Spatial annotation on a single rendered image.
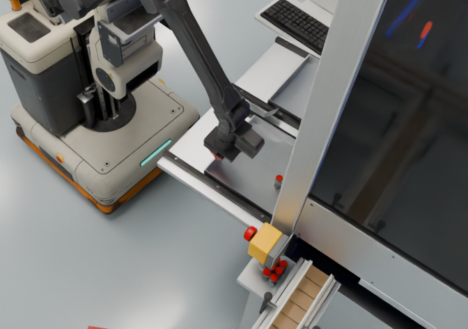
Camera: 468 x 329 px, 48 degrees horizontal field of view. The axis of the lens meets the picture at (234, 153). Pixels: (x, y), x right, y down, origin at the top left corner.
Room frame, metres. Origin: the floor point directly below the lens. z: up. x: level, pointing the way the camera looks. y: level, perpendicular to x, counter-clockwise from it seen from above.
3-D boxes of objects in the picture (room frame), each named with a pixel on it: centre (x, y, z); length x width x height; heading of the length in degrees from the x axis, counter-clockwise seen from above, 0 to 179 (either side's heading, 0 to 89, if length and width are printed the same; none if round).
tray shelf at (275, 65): (1.02, -0.15, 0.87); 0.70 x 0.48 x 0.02; 151
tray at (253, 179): (0.84, -0.13, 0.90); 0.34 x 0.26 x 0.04; 61
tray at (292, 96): (1.14, -0.30, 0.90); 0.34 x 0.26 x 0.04; 61
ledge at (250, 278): (0.53, -0.14, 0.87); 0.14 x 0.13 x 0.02; 61
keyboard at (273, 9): (1.56, -0.23, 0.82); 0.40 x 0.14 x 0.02; 54
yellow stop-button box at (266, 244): (0.56, -0.11, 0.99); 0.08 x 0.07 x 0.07; 61
